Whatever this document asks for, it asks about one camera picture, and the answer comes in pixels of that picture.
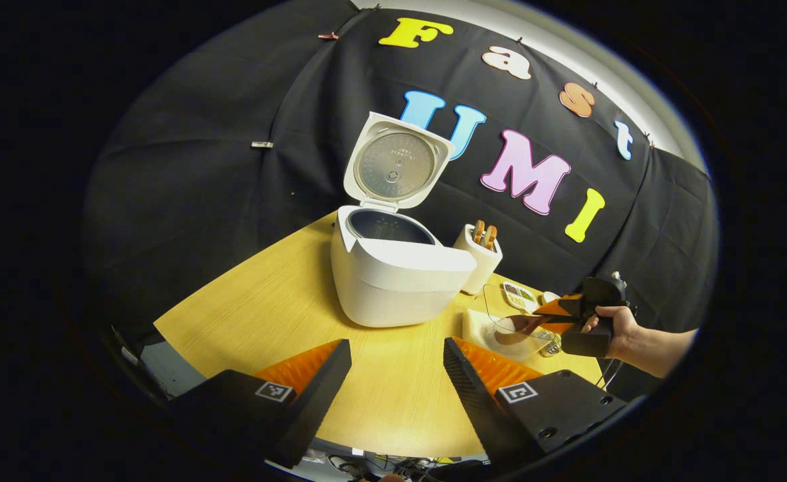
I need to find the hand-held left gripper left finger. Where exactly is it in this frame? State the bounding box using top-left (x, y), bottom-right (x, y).
top-left (166, 339), bottom-right (353, 469)

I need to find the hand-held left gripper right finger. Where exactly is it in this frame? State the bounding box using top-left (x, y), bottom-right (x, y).
top-left (443, 337), bottom-right (630, 469)

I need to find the brown wooden spoon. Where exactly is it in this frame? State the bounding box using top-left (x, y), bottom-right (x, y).
top-left (494, 313), bottom-right (568, 335)

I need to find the clear container of rice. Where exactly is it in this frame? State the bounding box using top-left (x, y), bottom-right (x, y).
top-left (462, 285), bottom-right (558, 362)

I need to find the white rice cooker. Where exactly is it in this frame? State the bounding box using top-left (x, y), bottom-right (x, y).
top-left (331, 111), bottom-right (478, 329)

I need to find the white divided bean dish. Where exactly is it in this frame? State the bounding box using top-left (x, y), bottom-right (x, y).
top-left (501, 281), bottom-right (538, 314)

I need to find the white toaster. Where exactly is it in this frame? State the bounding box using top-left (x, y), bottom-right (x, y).
top-left (452, 223), bottom-right (503, 296)

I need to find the black backdrop cloth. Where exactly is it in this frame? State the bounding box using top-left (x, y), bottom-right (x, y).
top-left (84, 0), bottom-right (719, 349)

